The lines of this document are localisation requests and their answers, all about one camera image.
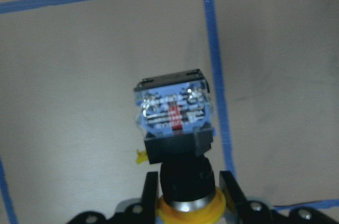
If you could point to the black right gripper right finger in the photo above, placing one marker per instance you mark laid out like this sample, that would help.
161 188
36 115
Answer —
242 210

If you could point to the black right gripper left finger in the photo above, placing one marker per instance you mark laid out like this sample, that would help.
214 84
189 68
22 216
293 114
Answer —
142 210

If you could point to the yellow push button switch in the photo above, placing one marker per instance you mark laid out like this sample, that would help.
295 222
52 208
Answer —
175 116

